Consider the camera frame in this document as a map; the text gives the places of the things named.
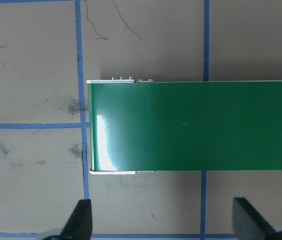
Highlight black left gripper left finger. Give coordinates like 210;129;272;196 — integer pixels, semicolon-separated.
60;199;92;240

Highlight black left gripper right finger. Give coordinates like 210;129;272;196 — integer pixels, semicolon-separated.
232;197;282;240

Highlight green conveyor belt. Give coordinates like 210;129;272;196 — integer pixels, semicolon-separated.
88;80;282;173

